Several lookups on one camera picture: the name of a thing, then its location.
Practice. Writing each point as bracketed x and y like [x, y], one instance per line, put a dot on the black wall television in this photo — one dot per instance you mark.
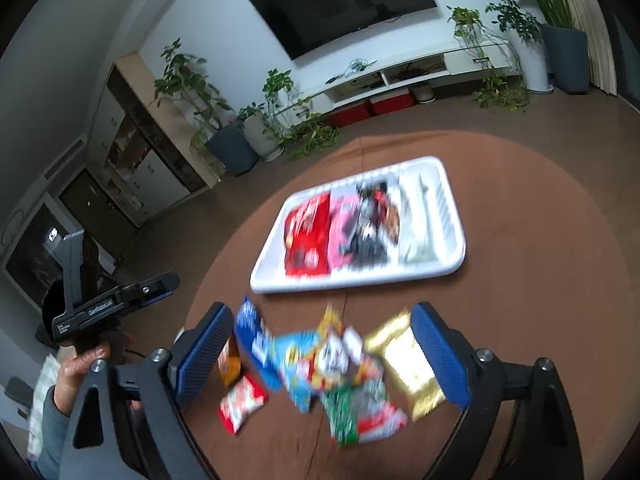
[345, 0]

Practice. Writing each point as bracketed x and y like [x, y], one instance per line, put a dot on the large-leaf plant in dark pot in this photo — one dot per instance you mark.
[567, 55]

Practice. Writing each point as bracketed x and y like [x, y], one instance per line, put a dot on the person's left hand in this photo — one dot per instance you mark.
[75, 375]

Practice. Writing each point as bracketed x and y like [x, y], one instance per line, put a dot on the yellow printed snack packet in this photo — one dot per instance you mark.
[332, 345]

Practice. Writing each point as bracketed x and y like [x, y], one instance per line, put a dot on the small trailing pothos plant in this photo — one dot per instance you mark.
[467, 22]

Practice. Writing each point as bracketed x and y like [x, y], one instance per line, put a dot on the white wall cabinet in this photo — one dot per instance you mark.
[150, 175]

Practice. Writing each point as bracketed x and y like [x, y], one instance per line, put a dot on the beige curtain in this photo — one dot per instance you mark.
[595, 35]

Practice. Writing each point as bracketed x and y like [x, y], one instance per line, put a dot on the dark glass window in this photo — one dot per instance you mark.
[30, 255]

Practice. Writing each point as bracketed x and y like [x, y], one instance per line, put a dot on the green red snack packet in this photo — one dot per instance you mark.
[350, 410]

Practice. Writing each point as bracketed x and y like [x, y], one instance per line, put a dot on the bushy plant in white pot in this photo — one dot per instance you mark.
[535, 70]

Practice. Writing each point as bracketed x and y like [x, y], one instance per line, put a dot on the tall plant in dark pot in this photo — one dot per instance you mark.
[232, 150]

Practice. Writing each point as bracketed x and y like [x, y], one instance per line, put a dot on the white plastic tray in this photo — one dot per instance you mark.
[300, 282]

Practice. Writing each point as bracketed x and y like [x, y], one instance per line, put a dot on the pink snack packet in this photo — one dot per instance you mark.
[341, 230]

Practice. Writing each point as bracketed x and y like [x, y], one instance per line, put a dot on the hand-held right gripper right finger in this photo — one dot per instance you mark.
[440, 355]

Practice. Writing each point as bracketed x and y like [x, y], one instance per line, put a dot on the orange snack packet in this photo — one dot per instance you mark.
[230, 360]

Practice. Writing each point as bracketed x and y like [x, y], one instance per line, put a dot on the plant in ribbed white pot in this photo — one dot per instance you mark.
[260, 137]

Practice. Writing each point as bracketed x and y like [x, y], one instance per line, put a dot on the small red white snack packet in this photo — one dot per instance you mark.
[240, 402]

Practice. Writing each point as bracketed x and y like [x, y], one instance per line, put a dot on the white television cabinet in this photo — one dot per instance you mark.
[465, 60]

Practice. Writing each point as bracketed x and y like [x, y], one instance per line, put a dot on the black snack packet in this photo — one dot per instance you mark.
[367, 240]

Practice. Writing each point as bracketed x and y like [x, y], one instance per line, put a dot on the gold snack packet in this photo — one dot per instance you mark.
[405, 365]

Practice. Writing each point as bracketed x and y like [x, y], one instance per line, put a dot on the light blue snack packet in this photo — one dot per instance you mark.
[295, 360]

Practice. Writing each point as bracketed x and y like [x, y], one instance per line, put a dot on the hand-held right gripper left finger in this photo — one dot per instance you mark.
[200, 355]

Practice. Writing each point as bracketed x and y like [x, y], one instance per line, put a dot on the cream white snack packet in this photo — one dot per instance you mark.
[417, 235]

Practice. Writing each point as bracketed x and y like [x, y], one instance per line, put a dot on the person's left forearm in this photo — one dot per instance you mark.
[52, 435]

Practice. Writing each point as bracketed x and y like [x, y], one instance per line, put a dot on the large red snack packet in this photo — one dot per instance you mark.
[305, 230]

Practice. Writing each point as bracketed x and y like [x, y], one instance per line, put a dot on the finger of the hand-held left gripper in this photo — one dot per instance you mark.
[150, 285]
[157, 298]

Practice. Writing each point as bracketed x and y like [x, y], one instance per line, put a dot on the red storage box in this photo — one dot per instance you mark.
[350, 115]
[392, 102]

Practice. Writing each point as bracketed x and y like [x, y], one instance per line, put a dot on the dark blue snack packet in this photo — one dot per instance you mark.
[255, 340]

